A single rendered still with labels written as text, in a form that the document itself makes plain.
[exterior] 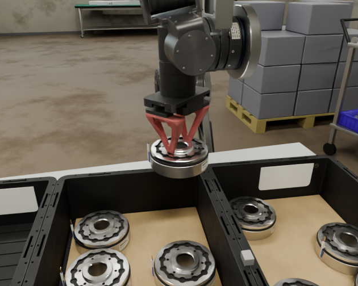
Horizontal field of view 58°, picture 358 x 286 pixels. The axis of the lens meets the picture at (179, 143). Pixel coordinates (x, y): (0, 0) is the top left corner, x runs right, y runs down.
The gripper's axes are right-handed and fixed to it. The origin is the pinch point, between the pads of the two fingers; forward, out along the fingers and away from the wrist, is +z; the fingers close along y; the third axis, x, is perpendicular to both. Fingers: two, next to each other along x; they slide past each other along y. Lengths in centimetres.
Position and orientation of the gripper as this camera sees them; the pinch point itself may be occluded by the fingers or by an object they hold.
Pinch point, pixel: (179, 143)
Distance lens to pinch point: 56.6
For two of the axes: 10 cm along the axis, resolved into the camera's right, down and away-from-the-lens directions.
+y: 6.1, -3.6, 7.1
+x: -8.0, -2.6, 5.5
